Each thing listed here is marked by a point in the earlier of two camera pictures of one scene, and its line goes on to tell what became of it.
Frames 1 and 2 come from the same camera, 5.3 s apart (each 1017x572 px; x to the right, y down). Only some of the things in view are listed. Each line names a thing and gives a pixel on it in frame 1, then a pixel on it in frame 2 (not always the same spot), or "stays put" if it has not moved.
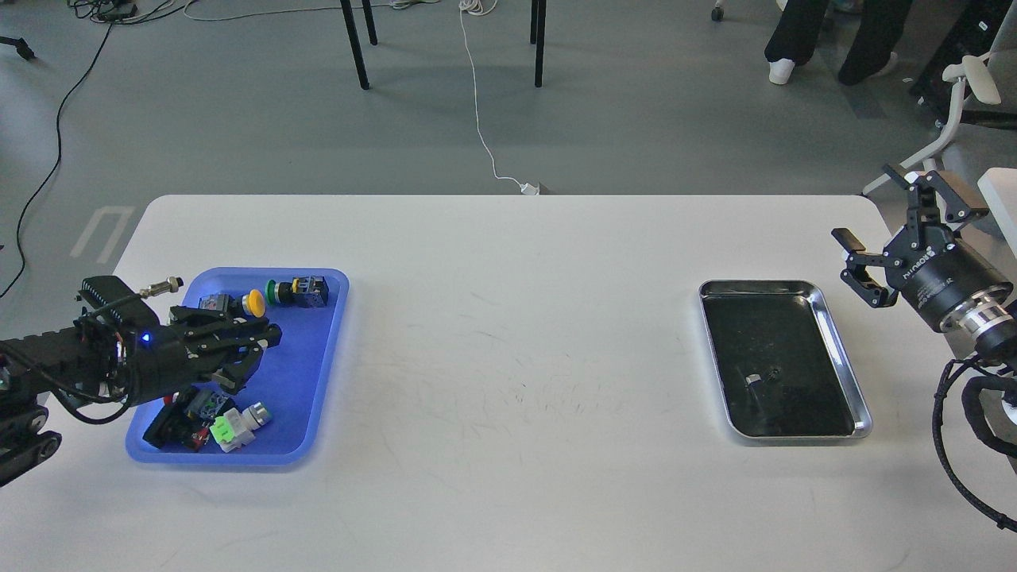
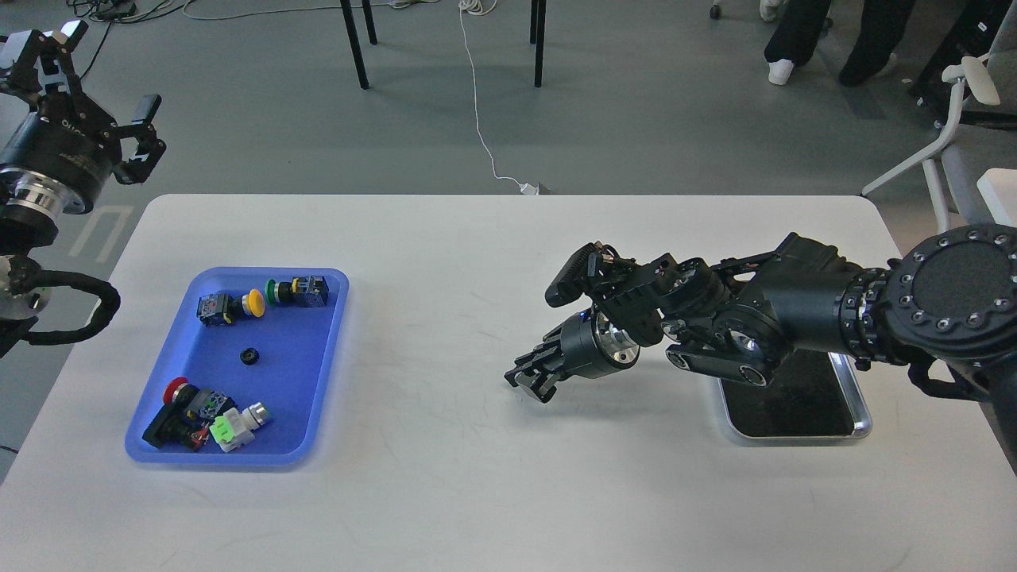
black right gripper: [935, 271] → [589, 344]
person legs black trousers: [794, 38] stays put
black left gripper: [165, 361] → [56, 160]
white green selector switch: [234, 428] stays put
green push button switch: [307, 291] stays put
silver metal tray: [780, 365] stays put
